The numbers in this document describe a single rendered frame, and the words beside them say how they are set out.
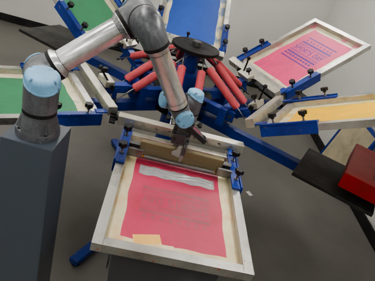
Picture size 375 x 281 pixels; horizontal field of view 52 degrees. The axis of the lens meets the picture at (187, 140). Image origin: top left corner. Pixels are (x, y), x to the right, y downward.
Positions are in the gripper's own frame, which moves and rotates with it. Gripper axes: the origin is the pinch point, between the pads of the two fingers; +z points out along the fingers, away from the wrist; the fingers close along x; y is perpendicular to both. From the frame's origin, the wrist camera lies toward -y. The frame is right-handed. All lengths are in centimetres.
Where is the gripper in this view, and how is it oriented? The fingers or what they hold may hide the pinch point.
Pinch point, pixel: (181, 157)
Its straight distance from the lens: 183.8
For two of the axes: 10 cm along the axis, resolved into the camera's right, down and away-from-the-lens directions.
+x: -0.1, 5.1, -8.6
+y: -9.6, -2.3, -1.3
